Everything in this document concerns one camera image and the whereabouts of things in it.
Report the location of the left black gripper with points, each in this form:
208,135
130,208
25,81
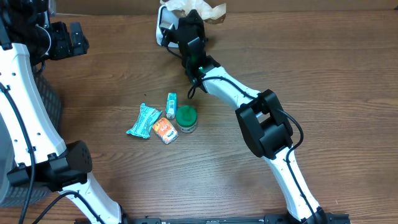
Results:
76,38

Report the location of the green lid jar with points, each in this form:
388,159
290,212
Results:
186,118

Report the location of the brown nut snack bag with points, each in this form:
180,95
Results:
181,8

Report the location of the small teal white carton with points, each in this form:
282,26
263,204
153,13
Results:
171,105

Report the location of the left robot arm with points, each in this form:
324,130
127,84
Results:
42,158

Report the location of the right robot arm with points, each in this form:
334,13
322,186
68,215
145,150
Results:
266,128

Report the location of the teal snack bar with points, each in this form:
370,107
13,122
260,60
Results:
146,119

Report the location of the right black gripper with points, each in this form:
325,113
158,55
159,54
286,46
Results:
199,23

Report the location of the white barcode scanner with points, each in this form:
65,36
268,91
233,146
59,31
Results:
165,20

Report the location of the orange snack packet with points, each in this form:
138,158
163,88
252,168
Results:
165,130

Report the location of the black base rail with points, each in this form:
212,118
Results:
267,219

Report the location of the grey plastic mesh basket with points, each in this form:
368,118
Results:
15,196

